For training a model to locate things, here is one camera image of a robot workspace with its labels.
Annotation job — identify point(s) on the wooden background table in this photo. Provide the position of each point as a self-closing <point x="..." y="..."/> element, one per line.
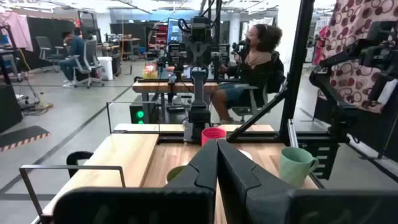
<point x="155" y="87"/>

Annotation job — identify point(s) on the red circle-patterned cloth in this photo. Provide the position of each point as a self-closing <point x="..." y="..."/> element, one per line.
<point x="348" y="31"/>

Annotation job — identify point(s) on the black computer green light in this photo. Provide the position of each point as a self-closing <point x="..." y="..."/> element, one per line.
<point x="138" y="113"/>

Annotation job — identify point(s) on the white mug black lettering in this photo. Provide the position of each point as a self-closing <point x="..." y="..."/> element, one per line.
<point x="174" y="173"/>

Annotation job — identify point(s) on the white waste bin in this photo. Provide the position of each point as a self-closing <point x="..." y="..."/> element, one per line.
<point x="105" y="68"/>

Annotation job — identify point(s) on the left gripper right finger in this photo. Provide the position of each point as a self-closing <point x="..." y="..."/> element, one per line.
<point x="258" y="202"/>

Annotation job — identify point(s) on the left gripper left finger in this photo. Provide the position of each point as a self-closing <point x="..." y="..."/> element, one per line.
<point x="174" y="202"/>

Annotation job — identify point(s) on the black office chair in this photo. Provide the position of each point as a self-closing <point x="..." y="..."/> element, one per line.
<point x="275" y="74"/>

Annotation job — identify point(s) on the yellow container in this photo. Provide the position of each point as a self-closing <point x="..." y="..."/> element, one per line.
<point x="150" y="73"/>

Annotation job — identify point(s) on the sage green mug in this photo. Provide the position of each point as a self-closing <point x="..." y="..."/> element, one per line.
<point x="293" y="168"/>

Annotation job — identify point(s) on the black hazard-striped floor mat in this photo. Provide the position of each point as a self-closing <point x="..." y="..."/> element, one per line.
<point x="21" y="137"/>

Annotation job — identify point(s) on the computer monitor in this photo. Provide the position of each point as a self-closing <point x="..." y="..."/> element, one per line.
<point x="174" y="31"/>

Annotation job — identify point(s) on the black cabinet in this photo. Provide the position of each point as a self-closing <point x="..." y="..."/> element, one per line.
<point x="9" y="109"/>

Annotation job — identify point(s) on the pink hanging cloth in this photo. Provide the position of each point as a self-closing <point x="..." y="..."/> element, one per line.
<point x="18" y="29"/>

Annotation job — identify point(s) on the gray office chair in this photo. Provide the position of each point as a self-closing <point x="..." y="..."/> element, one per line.
<point x="43" y="46"/>
<point x="90" y="57"/>

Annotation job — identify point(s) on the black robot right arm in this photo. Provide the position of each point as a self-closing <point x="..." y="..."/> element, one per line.
<point x="199" y="90"/>

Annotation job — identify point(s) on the wooden shelf black metal frame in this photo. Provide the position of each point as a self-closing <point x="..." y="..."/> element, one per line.
<point x="124" y="155"/>

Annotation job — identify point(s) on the gray white diamond-pattern mug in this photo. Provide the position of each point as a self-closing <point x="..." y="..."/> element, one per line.
<point x="246" y="154"/>

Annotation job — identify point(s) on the black background robot arm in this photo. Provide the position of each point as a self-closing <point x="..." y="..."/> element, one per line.
<point x="335" y="102"/>

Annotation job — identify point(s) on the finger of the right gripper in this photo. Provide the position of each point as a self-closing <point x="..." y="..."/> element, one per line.
<point x="206" y="54"/>
<point x="192" y="54"/>

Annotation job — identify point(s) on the person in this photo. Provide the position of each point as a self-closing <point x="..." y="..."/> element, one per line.
<point x="73" y="53"/>
<point x="255" y="71"/>

